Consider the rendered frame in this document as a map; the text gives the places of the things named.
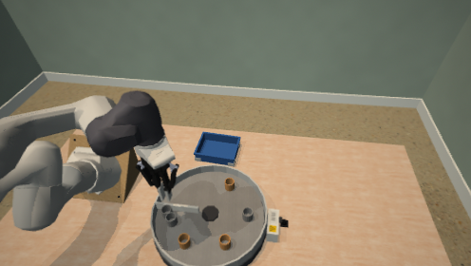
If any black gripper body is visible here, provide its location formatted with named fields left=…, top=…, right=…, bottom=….
left=141, top=158, right=170, bottom=173

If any blue crate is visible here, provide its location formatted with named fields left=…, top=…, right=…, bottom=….
left=194, top=131, right=241, bottom=167

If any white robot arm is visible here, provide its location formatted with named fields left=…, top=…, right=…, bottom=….
left=0, top=90, right=175, bottom=232

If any grey metal ring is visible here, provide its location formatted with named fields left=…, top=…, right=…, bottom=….
left=165, top=212, right=178, bottom=227
left=242, top=207, right=254, bottom=222
left=160, top=204, right=173, bottom=219

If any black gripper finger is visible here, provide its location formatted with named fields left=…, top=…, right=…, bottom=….
left=157, top=162, right=179, bottom=201
left=136, top=161, right=165, bottom=200

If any bronze bushing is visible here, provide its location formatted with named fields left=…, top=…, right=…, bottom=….
left=219, top=234, right=231, bottom=251
left=225, top=178, right=235, bottom=191
left=178, top=233, right=191, bottom=250

